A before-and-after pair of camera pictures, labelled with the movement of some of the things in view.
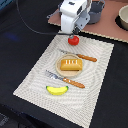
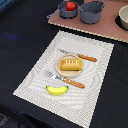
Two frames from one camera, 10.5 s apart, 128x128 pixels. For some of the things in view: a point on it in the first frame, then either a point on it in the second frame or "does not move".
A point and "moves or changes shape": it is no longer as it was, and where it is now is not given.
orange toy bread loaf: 71,64 does not move
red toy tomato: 74,40 moves or changes shape
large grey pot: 96,11 does not move
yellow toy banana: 57,90 does not move
